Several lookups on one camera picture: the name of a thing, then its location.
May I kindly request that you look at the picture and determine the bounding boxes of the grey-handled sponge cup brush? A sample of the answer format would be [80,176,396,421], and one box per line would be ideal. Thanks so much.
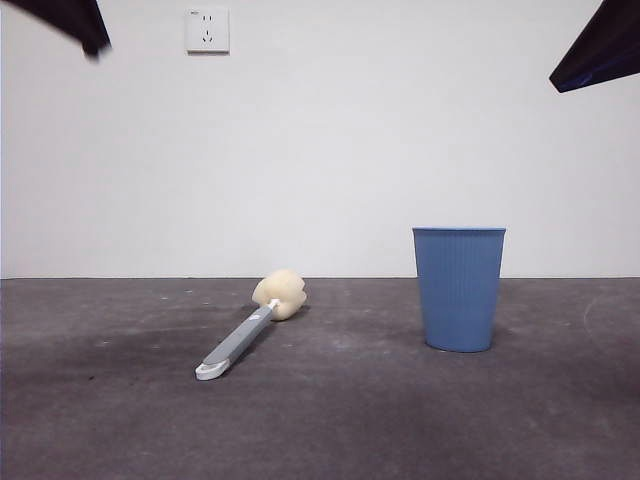
[194,268,307,382]

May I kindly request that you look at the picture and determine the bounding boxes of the white wall socket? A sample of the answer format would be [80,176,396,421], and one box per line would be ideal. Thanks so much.
[186,6,232,55]

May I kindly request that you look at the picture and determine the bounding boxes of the blue ribbed plastic cup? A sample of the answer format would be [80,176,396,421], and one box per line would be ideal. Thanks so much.
[411,226,507,354]

